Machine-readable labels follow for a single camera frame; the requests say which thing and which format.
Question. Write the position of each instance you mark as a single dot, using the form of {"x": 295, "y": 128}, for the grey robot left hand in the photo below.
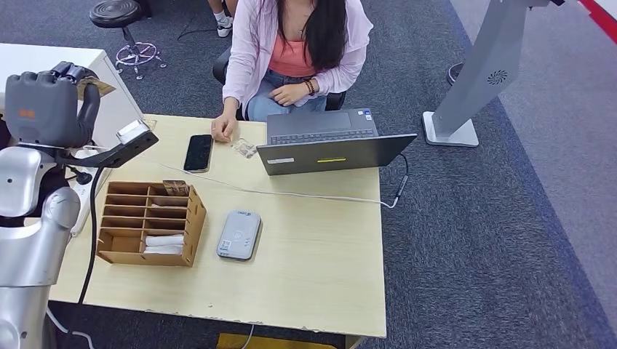
{"x": 43, "y": 111}

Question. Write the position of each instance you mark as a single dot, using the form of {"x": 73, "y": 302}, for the person's right hand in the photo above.
{"x": 224, "y": 129}

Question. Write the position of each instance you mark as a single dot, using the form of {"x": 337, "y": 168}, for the person's left hand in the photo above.
{"x": 289, "y": 95}

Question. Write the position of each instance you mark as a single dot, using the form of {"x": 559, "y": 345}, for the yellow brown hotel card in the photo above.
{"x": 103, "y": 88}

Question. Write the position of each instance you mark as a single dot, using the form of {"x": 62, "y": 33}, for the person's right forearm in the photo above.
{"x": 235, "y": 94}

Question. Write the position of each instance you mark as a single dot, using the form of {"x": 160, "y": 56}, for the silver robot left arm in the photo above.
{"x": 29, "y": 250}

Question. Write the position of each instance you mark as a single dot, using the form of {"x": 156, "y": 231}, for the person's left forearm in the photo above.
{"x": 342, "y": 72}

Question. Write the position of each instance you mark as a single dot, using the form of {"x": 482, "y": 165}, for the clear plastic card sleeve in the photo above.
{"x": 244, "y": 148}

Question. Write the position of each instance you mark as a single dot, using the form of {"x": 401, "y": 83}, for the person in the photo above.
{"x": 222, "y": 26}
{"x": 250, "y": 53}

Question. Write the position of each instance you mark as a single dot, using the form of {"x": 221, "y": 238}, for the grey card reader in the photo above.
{"x": 239, "y": 236}

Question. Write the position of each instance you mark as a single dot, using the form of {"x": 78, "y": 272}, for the white card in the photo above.
{"x": 164, "y": 249}
{"x": 165, "y": 240}

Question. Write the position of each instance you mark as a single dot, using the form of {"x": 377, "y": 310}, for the black smartphone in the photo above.
{"x": 198, "y": 153}

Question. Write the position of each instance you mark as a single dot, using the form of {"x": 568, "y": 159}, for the white charger block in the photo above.
{"x": 87, "y": 153}

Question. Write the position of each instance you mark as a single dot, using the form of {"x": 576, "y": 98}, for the white cabinet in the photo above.
{"x": 115, "y": 111}

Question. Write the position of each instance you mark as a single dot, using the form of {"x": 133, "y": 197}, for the grey laptop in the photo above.
{"x": 332, "y": 156}

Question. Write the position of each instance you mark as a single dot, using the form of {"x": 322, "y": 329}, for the white power strip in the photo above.
{"x": 87, "y": 202}

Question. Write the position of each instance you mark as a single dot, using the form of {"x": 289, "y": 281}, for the brown wooden slot organizer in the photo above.
{"x": 193, "y": 226}

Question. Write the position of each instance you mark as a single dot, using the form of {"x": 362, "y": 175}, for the black round stool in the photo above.
{"x": 115, "y": 12}

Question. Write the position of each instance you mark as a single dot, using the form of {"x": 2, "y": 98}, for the round black base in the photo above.
{"x": 453, "y": 74}

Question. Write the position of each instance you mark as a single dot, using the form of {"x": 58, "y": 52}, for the grey kiosk stand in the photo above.
{"x": 486, "y": 62}

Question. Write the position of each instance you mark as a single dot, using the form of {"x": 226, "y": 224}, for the yellow object under desk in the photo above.
{"x": 270, "y": 343}

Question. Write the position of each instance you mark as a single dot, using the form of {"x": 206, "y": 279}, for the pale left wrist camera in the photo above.
{"x": 132, "y": 131}

